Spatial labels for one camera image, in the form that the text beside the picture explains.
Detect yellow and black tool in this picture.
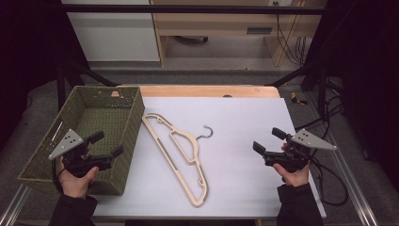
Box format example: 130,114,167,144
290,91,309,106

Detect left hand-held gripper cable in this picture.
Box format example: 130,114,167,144
51,159,68,195

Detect hanging black cables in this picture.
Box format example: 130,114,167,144
275,2,308,66

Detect white cabinet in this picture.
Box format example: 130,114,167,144
61,0,161,63

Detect black curtain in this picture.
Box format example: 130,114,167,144
307,0,399,191
0,0,89,149

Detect person's right hand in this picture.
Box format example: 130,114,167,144
272,162,311,188

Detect black floor cables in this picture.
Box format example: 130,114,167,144
294,90,346,133

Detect black horizontal frame bar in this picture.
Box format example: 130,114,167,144
60,4,327,15

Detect white paper sheet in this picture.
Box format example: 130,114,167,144
92,96,327,219

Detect hand-held gripper cable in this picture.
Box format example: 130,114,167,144
51,159,68,195
309,154,350,207

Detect aluminium rail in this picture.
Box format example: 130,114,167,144
305,93,381,226
0,184,33,226

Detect light wooden desk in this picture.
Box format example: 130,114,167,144
150,0,327,68

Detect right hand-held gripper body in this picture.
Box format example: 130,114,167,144
263,128,337,173

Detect black metal frame strut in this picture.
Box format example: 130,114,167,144
56,59,120,111
266,60,329,118

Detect green woven basket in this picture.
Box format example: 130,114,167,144
17,85,146,196

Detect black chair base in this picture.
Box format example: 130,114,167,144
171,35,209,45

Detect person's left hand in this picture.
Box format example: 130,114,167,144
59,167,100,200

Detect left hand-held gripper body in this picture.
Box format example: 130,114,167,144
48,128,113,178

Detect right hand-held gripper cable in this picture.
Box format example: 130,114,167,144
309,154,350,207

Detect beige wooden clothes hanger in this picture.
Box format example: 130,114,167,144
141,112,215,208

